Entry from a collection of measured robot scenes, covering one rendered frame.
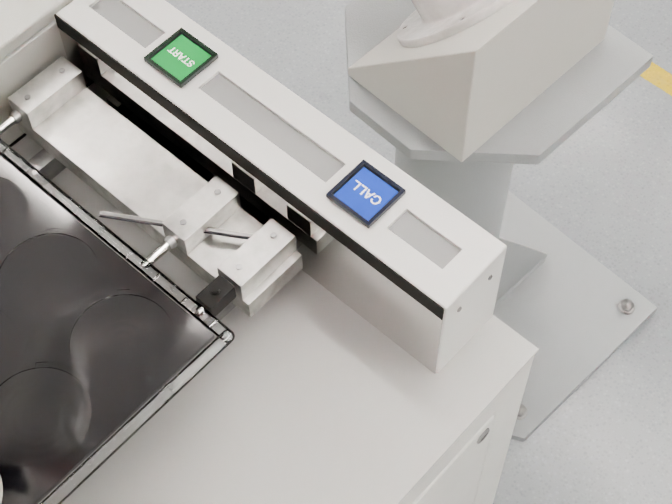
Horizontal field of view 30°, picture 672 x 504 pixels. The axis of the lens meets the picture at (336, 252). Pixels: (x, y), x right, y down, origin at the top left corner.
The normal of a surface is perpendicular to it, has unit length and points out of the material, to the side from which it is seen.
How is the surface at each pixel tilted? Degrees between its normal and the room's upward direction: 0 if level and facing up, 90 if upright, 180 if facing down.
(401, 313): 90
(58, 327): 0
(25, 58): 90
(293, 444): 0
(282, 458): 0
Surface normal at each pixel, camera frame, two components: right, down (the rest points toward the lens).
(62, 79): -0.01, -0.52
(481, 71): 0.71, 0.60
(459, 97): -0.71, 0.61
